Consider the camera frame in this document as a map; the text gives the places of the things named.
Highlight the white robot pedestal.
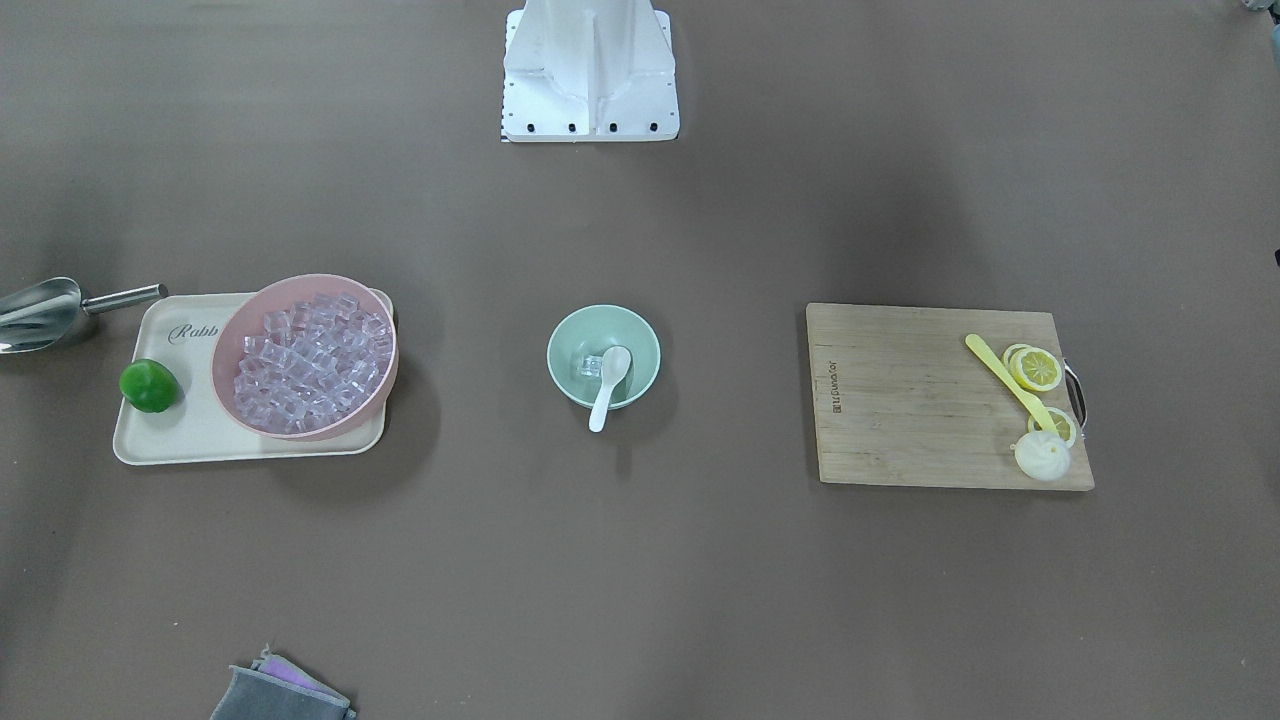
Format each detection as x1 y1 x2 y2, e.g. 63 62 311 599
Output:
500 1 681 143

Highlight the yellow lemon slice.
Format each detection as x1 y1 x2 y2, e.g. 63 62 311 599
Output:
1027 406 1079 448
1004 345 1064 393

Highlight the grey folded cloth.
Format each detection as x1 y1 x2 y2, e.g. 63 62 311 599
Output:
210 647 358 719

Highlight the green lime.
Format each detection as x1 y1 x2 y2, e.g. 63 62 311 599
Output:
118 357 182 413

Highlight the metal ice scoop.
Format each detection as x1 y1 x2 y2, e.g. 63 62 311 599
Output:
1 277 169 354

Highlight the mint green bowl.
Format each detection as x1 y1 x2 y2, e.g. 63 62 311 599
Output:
547 304 662 410

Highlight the yellow plastic knife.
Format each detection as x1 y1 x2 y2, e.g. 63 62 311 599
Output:
964 333 1057 434

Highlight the cream plastic tray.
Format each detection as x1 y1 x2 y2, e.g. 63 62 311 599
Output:
113 292 387 466

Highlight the white ceramic spoon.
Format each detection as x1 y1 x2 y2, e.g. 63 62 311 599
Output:
588 346 631 433

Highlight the pink bowl with ice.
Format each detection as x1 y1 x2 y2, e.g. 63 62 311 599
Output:
207 273 399 445

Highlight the wooden cutting board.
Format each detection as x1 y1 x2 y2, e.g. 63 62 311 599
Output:
805 302 1094 492

